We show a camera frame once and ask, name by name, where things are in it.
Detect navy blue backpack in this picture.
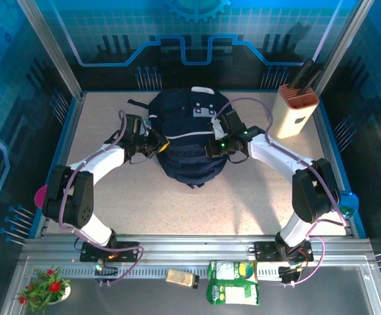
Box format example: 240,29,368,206
127,87,232,190

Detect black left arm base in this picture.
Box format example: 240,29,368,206
79,241,140,263

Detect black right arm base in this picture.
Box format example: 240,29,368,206
254,241,314,263

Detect cream knife block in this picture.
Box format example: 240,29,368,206
270,83,320,139

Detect pink plastic goblet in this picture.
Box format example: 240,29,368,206
34,184,50,208

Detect blue plastic goblet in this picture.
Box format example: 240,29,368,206
337,192,360,218

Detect small beige packet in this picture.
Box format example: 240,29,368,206
165,268,200,289

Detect green snack packet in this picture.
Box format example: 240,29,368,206
206,281,260,306

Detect potted plant red flowers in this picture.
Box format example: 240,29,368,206
15,266,71,312

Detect black knife handle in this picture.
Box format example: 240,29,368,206
290,58,315,89
300,65,322,91
304,70,325,95

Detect aluminium front rail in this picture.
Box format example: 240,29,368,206
19,234,374,263

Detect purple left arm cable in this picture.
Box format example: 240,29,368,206
57,110,145,287

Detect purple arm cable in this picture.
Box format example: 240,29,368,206
216,96,348,288
57,110,145,287

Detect black cable connector block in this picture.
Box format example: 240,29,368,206
277,264,306,287
93,261,119,287

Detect aluminium frame post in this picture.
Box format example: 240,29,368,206
16,0,87,101
313,0,374,96

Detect slotted cable tray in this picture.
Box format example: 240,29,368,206
58,266,285,279

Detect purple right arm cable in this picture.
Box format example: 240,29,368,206
216,96,348,288

